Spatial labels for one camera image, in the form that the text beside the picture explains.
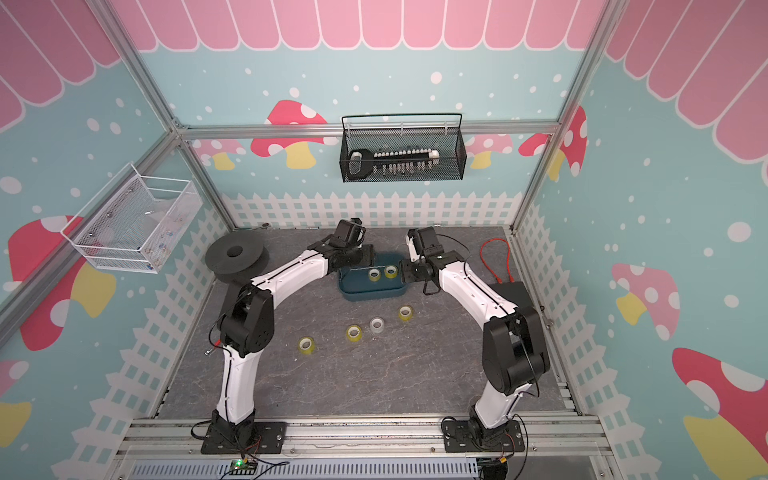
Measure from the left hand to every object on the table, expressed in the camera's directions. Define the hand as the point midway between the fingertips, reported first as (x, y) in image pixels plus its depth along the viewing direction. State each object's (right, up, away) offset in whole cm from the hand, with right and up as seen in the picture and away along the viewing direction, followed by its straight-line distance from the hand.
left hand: (369, 256), depth 98 cm
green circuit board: (-29, -52, -25) cm, 64 cm away
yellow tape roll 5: (-18, -27, -8) cm, 33 cm away
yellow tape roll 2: (+1, -7, +7) cm, 10 cm away
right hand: (+13, -4, -7) cm, 15 cm away
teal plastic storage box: (-5, -9, +2) cm, 10 cm away
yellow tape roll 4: (-4, -24, -6) cm, 25 cm away
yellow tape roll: (+7, -6, +8) cm, 12 cm away
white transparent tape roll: (+3, -22, -4) cm, 22 cm away
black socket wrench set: (-1, +28, -8) cm, 30 cm away
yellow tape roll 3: (+12, -19, -1) cm, 22 cm away
